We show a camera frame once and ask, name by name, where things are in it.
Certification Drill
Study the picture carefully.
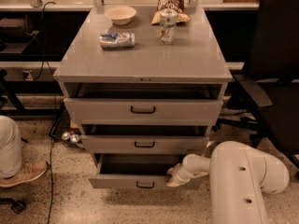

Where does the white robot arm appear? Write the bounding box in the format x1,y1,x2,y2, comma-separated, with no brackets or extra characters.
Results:
167,141,290,224

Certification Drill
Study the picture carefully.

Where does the grey drawer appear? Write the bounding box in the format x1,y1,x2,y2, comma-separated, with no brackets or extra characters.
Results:
82,135,208,154
64,98,222,126
88,153,204,191

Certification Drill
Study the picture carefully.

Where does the beige trouser leg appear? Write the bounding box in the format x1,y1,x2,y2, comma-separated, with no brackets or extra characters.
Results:
0,116,21,178

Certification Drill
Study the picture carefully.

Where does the black chair caster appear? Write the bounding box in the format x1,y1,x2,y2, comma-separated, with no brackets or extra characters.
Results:
0,198,26,214

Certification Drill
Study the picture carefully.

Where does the grey top drawer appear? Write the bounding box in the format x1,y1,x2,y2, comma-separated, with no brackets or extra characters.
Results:
64,98,222,126

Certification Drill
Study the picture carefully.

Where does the black office chair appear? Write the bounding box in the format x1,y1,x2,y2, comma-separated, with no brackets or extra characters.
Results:
218,0,299,167

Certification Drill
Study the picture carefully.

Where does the clear plastic water bottle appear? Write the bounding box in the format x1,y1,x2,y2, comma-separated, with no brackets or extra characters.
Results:
160,8,178,44

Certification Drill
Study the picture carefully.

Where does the wall power outlet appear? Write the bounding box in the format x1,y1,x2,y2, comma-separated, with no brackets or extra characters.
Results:
22,71,33,81

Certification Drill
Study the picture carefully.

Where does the crushed silver blue can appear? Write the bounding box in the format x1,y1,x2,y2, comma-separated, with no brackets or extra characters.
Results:
99,33,135,49

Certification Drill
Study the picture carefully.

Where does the grey middle drawer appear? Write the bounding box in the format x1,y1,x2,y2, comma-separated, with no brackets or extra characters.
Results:
82,135,208,154

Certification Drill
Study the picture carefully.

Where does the black power cable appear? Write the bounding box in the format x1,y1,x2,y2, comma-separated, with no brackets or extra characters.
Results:
25,1,59,224

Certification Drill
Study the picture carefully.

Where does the tan sneaker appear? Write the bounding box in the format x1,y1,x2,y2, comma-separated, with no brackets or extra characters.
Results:
0,161,48,188

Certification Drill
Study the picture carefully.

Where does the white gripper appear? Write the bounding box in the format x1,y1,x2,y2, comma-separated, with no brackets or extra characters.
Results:
166,154,210,188

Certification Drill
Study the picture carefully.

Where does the grey bottom drawer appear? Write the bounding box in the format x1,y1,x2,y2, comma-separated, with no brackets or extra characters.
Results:
88,153,204,191

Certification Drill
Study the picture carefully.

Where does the brown chip bag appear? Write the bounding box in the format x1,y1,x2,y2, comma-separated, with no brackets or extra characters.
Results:
151,0,190,24

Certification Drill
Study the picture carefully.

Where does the grey drawer cabinet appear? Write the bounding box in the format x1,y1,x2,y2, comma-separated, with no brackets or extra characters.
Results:
53,5,234,161

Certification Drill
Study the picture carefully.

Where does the beige paper bowl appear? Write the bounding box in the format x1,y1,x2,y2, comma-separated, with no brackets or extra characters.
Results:
104,6,136,25

